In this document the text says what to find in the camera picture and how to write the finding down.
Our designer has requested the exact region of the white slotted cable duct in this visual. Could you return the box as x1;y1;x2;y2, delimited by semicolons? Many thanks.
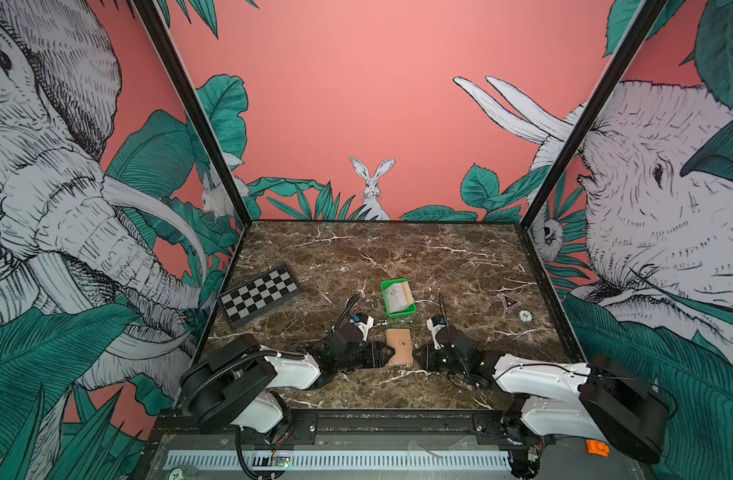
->
162;450;510;472

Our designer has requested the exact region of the right black frame post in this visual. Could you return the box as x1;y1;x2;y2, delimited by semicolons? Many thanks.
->
519;0;667;230

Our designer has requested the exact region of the black white checkerboard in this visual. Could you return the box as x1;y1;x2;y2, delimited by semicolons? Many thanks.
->
220;264;302;329

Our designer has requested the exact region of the left black frame post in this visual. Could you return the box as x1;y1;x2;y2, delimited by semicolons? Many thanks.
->
132;0;252;229

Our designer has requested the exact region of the black frame post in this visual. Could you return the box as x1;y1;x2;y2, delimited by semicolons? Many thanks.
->
519;0;667;230
132;0;252;229

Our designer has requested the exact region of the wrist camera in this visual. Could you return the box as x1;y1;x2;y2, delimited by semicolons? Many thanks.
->
426;314;447;350
350;312;374;342

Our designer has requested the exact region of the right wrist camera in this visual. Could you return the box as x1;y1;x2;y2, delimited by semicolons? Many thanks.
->
426;314;447;350

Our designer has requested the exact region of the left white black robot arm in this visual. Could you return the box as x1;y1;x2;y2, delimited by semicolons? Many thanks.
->
180;323;395;443

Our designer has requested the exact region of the orange connector block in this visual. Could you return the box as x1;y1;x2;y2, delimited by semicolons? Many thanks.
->
585;440;610;458

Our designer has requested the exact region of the black mounting rail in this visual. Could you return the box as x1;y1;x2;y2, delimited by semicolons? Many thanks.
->
148;408;548;450

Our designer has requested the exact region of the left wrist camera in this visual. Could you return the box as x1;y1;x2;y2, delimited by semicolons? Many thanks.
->
350;312;374;342

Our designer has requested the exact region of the tan leather card holder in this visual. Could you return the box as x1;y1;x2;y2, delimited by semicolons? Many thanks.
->
385;329;414;367

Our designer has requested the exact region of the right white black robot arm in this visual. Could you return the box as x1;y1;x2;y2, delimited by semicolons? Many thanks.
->
413;324;670;464

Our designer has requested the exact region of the green plastic card tray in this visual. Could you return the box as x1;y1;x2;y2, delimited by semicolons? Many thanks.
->
380;279;416;318

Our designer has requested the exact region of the triangle marker sticker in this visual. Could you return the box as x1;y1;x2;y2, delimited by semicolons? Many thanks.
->
499;293;521;313

